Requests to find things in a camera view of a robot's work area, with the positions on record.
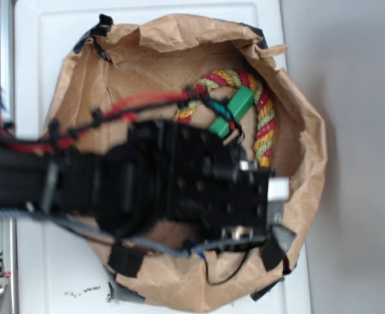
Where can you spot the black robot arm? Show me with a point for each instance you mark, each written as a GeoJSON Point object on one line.
{"type": "Point", "coordinates": [123, 194]}

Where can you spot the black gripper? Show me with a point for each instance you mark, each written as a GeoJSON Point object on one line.
{"type": "Point", "coordinates": [237, 204]}

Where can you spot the green rectangular block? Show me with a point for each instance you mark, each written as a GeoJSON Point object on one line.
{"type": "Point", "coordinates": [238, 105]}

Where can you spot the brown paper lined box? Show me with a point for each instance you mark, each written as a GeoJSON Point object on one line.
{"type": "Point", "coordinates": [167, 54]}

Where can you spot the aluminum frame rail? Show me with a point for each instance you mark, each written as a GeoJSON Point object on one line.
{"type": "Point", "coordinates": [8, 259]}

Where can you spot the multicolor twisted rope toy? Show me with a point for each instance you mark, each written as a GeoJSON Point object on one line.
{"type": "Point", "coordinates": [236, 78]}

